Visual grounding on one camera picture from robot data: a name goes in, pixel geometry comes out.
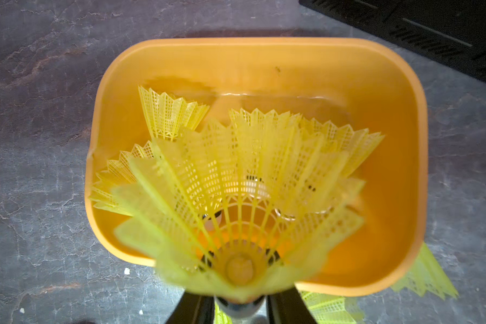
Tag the black file rack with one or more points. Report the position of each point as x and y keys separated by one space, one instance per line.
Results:
x=452 y=33

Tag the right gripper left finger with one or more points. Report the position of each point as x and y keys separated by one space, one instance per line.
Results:
x=193 y=309

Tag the yellow shuttlecock top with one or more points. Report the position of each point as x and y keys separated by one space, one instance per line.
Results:
x=166 y=115

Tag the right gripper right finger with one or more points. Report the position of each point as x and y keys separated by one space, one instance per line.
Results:
x=287 y=307

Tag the yellow shuttlecock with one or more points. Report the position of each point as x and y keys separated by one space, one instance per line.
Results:
x=327 y=308
x=166 y=115
x=426 y=275
x=359 y=144
x=239 y=211
x=117 y=173

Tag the yellow plastic storage box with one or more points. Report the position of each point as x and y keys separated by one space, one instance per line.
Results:
x=346 y=81

